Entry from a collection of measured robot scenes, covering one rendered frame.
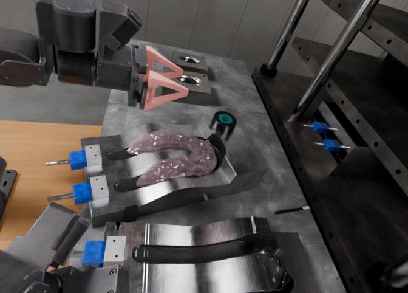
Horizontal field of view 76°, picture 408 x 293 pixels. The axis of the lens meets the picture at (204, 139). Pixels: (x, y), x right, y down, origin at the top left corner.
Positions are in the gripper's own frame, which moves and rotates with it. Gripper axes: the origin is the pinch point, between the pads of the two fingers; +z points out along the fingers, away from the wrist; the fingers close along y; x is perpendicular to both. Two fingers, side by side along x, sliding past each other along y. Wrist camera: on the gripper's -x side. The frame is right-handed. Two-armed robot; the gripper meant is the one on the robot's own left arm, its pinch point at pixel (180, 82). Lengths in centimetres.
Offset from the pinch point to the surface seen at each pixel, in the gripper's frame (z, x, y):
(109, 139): -11.4, 34.2, 17.8
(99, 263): -11.7, 29.8, -20.0
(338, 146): 72, 27, 15
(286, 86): 84, 38, 74
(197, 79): 23, 32, 56
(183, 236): 5.9, 30.9, -15.3
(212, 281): 10.4, 29.9, -25.6
